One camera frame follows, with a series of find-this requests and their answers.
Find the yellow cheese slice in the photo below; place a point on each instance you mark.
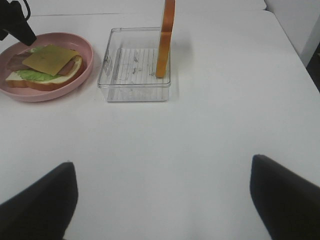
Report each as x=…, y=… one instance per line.
x=50, y=59

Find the clear right plastic tray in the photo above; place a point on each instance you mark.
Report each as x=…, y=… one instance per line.
x=128, y=71

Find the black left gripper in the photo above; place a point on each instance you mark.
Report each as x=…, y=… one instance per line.
x=13, y=22

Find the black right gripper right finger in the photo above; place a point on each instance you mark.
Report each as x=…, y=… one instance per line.
x=288, y=204

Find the brown bacon strip tray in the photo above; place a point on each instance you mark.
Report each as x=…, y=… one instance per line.
x=67, y=68

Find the pink round plate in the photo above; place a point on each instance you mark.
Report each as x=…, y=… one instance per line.
x=62, y=39

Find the green lettuce leaf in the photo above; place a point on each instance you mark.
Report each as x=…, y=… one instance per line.
x=28, y=73

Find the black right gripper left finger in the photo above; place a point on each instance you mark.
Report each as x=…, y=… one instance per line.
x=44, y=210

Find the bread slice with brown crust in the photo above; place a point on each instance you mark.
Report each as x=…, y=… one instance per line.
x=15, y=81

